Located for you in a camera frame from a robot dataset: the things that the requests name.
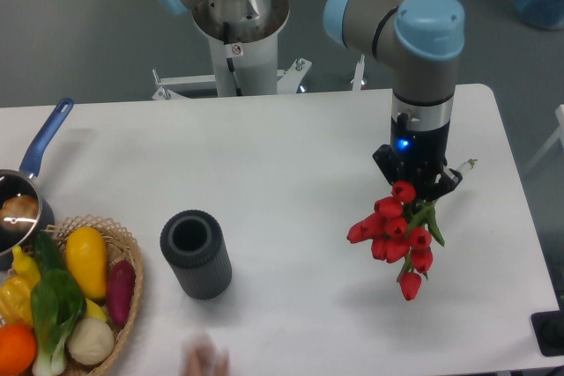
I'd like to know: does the yellow bell pepper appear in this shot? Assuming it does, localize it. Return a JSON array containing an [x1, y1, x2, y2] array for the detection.
[[1, 276, 34, 327]]

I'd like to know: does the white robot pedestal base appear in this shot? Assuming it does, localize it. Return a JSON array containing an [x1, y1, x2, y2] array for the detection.
[[152, 0, 312, 100]]

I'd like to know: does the woven wicker basket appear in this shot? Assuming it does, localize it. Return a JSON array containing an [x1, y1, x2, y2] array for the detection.
[[0, 214, 145, 376]]

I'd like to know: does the green bok choy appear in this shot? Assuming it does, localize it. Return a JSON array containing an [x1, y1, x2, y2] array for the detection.
[[31, 269, 85, 375]]

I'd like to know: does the yellow squash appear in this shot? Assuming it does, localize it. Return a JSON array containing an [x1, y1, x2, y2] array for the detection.
[[65, 226, 108, 301]]

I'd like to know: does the black device at edge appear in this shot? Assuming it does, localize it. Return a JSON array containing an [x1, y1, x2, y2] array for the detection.
[[531, 311, 563, 357]]

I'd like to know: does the purple eggplant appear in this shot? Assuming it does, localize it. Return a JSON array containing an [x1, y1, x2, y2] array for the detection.
[[106, 260, 136, 326]]

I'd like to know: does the bread roll in pan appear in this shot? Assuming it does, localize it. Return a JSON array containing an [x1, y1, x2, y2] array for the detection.
[[1, 195, 39, 233]]

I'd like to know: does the red tulip bouquet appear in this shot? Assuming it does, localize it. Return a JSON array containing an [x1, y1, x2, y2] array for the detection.
[[346, 181, 445, 301]]

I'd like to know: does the blue handled saucepan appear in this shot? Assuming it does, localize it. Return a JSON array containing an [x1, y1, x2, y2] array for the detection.
[[1, 98, 74, 271]]

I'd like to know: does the blurred human hand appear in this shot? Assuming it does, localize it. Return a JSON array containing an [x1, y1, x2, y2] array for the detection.
[[181, 335, 230, 376]]

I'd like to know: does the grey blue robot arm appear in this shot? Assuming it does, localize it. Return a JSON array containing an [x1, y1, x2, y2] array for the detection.
[[158, 0, 464, 201]]

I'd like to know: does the orange fruit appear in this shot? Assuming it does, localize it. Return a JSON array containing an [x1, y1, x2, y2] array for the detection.
[[1, 324, 37, 375]]

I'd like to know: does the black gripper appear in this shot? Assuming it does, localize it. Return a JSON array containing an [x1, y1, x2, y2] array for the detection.
[[373, 113, 463, 200]]

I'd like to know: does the white garlic bulb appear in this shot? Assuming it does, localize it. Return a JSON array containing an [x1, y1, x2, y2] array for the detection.
[[67, 318, 115, 365]]

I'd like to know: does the dark grey ribbed vase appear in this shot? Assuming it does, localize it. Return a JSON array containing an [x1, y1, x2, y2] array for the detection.
[[160, 210, 233, 300]]

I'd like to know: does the green cucumber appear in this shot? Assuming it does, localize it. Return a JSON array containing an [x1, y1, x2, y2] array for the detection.
[[33, 231, 67, 276]]

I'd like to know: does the white frame at right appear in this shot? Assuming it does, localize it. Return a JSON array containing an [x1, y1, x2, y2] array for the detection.
[[523, 104, 564, 174]]

